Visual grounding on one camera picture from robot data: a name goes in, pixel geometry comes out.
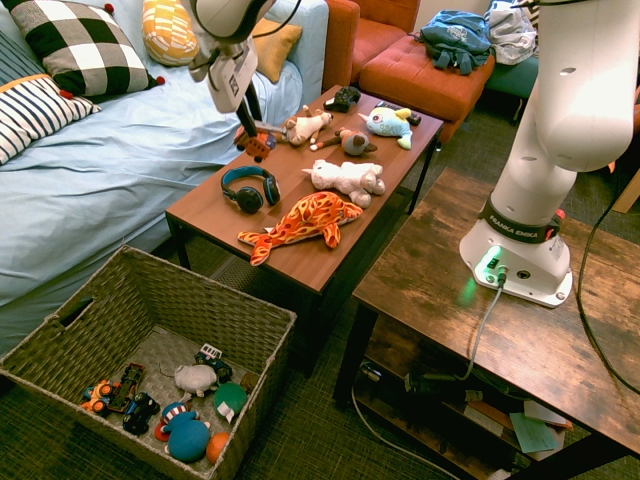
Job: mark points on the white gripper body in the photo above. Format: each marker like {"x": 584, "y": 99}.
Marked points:
{"x": 230, "y": 75}

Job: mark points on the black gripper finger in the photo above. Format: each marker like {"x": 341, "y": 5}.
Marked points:
{"x": 256, "y": 102}
{"x": 248, "y": 120}

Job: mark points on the orange toy car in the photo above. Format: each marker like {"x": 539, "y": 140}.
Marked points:
{"x": 256, "y": 147}

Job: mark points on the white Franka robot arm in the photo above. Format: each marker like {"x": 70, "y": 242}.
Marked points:
{"x": 550, "y": 125}

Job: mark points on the woven grey basket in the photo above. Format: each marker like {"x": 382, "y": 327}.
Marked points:
{"x": 200, "y": 300}

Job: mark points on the white blue toy van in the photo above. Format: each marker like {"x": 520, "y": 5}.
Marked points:
{"x": 209, "y": 354}

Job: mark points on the small brown toy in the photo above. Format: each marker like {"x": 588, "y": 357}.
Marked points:
{"x": 250, "y": 381}

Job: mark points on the red black toy truck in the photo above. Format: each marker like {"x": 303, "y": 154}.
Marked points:
{"x": 129, "y": 382}

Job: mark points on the blue black toy car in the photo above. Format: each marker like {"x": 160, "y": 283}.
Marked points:
{"x": 140, "y": 412}

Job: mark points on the orange toy vehicle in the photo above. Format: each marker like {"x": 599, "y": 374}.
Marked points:
{"x": 100, "y": 395}

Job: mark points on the brown white dog plush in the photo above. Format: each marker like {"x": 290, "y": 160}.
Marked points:
{"x": 300, "y": 127}

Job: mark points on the mustard yellow pillow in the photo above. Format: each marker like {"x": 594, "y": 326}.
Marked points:
{"x": 277, "y": 47}

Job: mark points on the yellow white patterned bolster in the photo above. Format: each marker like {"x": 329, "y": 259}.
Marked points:
{"x": 167, "y": 30}

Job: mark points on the blue black headphones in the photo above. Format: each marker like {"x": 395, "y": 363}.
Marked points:
{"x": 249, "y": 199}

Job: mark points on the black game controller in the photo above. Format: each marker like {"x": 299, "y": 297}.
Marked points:
{"x": 345, "y": 97}

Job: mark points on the brown monkey plush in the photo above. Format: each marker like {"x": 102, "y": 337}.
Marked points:
{"x": 355, "y": 142}

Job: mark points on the white unicorn plush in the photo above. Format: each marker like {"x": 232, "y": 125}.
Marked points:
{"x": 345, "y": 180}

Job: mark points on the orange flame dolphin plush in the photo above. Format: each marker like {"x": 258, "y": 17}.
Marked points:
{"x": 305, "y": 220}

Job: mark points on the orange armchair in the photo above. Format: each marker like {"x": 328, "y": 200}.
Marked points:
{"x": 360, "y": 35}

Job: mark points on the blue narwhal plush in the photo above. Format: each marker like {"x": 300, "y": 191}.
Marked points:
{"x": 387, "y": 125}

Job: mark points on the light blue covered sofa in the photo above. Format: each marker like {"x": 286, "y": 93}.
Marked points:
{"x": 100, "y": 165}

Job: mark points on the black white checkered pillow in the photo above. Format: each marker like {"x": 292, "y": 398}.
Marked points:
{"x": 75, "y": 45}

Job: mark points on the brown wooden coffee table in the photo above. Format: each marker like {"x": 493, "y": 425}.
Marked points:
{"x": 300, "y": 270}

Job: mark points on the orange tufted ottoman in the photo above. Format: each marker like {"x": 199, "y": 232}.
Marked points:
{"x": 420, "y": 85}

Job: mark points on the white navy striped pillow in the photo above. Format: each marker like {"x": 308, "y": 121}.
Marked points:
{"x": 35, "y": 112}

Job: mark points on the blue backpack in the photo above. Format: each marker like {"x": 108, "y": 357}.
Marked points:
{"x": 455, "y": 37}

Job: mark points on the blue striped pillow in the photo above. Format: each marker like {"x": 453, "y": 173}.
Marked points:
{"x": 15, "y": 62}

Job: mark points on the teal chair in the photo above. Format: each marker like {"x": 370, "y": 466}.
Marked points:
{"x": 510, "y": 80}

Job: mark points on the grey elephant plush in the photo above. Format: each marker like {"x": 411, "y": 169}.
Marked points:
{"x": 195, "y": 378}

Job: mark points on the white fabric bag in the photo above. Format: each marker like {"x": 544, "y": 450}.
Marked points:
{"x": 512, "y": 30}

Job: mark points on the rustic dark wood table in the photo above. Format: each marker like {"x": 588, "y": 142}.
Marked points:
{"x": 450, "y": 310}

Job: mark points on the green ball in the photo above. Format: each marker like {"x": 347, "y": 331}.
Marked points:
{"x": 230, "y": 397}

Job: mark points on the Captain America plush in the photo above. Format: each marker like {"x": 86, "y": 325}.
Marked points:
{"x": 172, "y": 415}

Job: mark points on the black power brick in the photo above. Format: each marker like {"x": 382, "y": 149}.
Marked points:
{"x": 425, "y": 383}

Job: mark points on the blue ball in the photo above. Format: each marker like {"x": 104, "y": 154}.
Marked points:
{"x": 189, "y": 442}

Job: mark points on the orange ball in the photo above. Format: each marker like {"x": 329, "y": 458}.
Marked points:
{"x": 217, "y": 447}

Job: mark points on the white paper stack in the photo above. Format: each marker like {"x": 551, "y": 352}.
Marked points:
{"x": 490, "y": 416}

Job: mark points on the light wooden furniture leg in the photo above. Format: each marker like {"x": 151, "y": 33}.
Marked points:
{"x": 627, "y": 192}

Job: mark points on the teal paper sheet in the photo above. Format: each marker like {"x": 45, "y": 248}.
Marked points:
{"x": 532, "y": 432}

